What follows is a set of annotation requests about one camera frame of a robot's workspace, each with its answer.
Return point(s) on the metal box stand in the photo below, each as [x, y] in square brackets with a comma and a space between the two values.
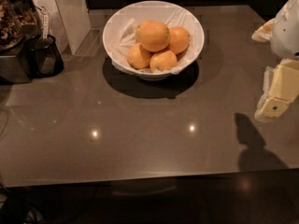
[14, 66]

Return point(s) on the orange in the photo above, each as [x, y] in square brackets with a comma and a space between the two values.
[179, 39]
[138, 57]
[153, 35]
[163, 60]

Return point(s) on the right back orange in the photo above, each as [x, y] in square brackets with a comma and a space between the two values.
[179, 39]

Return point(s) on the white paper towel liner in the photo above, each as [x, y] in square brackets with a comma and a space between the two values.
[126, 36]

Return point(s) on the white paper tag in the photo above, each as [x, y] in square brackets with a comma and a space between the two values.
[45, 20]

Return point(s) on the tray of dried food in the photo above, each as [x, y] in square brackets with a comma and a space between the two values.
[17, 21]

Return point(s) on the front left orange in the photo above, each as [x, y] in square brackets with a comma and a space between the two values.
[138, 57]

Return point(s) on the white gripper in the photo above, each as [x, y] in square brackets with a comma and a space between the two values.
[286, 32]

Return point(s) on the top orange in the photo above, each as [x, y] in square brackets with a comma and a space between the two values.
[153, 35]

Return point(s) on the front right orange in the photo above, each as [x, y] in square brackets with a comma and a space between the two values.
[163, 60]

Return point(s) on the black container with tag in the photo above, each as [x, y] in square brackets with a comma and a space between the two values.
[44, 56]

